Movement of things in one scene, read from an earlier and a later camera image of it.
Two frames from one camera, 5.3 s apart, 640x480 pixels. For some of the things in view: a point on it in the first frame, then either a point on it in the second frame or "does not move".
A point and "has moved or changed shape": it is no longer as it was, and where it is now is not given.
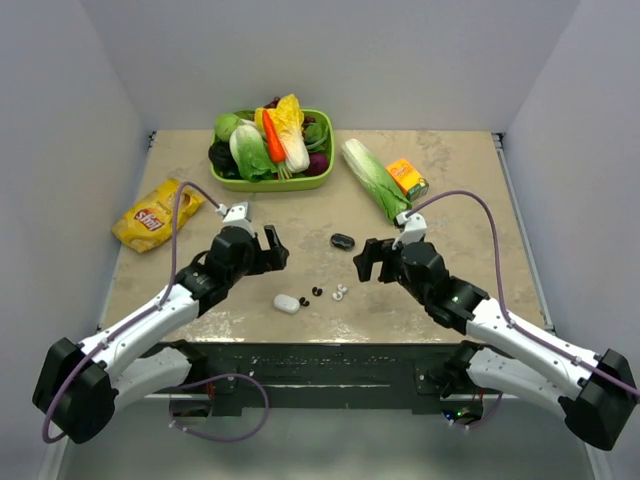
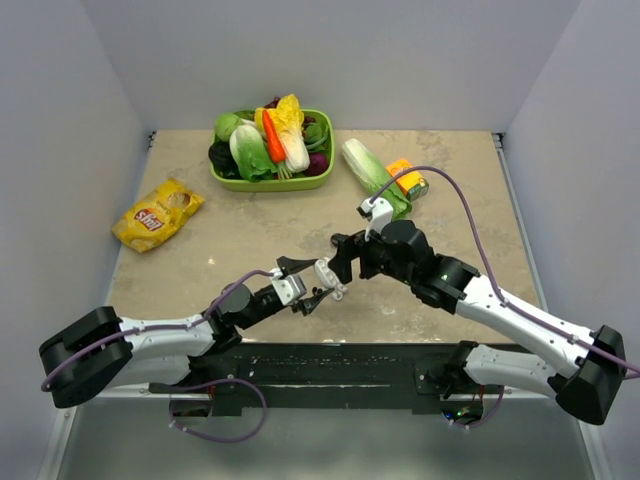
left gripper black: (276, 257) → (307, 304)
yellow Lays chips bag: (151, 221) does not move
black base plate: (323, 374) does not move
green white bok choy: (250, 152) does not move
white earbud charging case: (286, 303) has moved or changed shape
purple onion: (318, 164) does not move
